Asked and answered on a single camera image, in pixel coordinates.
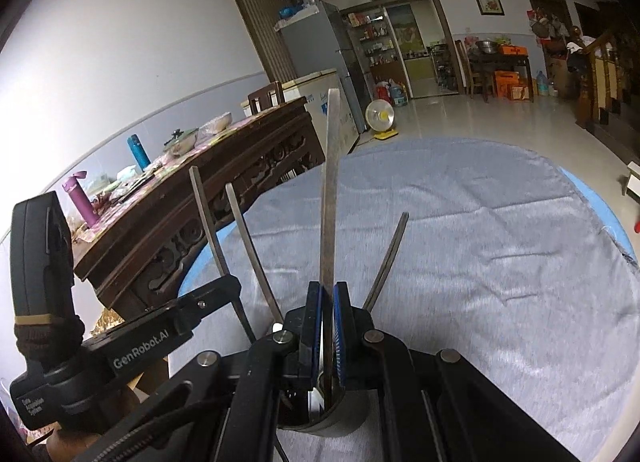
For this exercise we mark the metal basin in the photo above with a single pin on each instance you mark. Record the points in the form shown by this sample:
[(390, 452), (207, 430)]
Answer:
[(486, 47)]

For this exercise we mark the flat orange box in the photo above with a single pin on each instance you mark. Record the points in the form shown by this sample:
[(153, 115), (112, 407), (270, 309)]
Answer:
[(513, 50)]

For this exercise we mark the carved dark wooden table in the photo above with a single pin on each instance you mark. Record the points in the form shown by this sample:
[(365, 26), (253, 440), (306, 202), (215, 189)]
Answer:
[(175, 222)]

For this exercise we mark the pot with glass lid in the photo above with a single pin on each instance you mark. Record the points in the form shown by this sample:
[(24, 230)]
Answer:
[(181, 142)]

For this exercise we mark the framed wall picture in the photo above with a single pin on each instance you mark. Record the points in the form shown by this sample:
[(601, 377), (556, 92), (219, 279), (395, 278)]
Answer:
[(487, 1)]

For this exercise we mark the yellow electric heater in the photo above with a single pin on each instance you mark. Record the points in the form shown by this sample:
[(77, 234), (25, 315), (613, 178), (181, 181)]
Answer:
[(380, 115)]

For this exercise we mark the dark wooden side table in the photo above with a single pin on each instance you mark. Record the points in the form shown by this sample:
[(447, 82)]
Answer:
[(500, 61)]

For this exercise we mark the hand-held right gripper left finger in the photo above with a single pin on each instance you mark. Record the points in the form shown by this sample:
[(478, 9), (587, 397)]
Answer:
[(315, 322)]

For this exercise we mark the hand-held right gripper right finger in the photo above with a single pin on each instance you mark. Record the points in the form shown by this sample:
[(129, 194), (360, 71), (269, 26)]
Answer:
[(341, 327)]

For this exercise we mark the blue thermos bottle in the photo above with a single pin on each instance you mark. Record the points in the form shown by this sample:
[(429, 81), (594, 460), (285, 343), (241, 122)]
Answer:
[(139, 155)]

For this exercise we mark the grey tablecloth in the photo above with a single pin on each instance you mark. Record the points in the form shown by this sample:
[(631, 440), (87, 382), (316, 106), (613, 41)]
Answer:
[(475, 252)]

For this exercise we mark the pink thermos bottle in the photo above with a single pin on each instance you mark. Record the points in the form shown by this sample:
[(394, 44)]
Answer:
[(82, 202)]

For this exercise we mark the person's left hand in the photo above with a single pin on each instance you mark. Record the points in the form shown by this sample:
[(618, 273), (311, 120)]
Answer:
[(75, 444)]

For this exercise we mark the grey refrigerator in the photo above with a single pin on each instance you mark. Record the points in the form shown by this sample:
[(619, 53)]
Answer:
[(315, 42)]

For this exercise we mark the grey metal utensil holder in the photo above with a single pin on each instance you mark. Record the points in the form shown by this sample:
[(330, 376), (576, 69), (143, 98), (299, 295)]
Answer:
[(350, 412)]

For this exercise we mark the wooden chair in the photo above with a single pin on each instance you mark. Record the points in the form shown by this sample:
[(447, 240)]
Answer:
[(267, 97)]

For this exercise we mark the kitchen shelf with bottles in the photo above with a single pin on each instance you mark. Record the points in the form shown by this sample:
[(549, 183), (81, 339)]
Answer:
[(372, 42)]

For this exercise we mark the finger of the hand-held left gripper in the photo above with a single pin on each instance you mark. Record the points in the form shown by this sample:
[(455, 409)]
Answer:
[(210, 299)]

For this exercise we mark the wooden stair railing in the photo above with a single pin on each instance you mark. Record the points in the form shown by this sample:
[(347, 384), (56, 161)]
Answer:
[(607, 72)]

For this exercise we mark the pink bowl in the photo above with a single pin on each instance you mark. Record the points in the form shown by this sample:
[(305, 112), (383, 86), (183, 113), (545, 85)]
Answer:
[(217, 123)]

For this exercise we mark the blue water jug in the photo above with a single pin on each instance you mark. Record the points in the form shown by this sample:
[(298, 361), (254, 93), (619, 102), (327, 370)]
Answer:
[(398, 95), (542, 84)]

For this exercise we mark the blue round table cover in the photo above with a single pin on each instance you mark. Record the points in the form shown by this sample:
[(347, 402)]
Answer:
[(595, 197)]

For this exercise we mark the brown striped curtain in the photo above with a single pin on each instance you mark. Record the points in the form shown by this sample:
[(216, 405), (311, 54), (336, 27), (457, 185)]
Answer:
[(265, 27)]

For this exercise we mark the orange cardboard box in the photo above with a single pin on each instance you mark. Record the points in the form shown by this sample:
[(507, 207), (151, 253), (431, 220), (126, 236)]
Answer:
[(506, 85)]

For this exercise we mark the white chest freezer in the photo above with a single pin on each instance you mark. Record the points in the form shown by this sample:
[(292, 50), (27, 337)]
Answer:
[(307, 92)]

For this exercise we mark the small white stool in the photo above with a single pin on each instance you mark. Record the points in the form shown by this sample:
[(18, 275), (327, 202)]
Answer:
[(632, 182)]

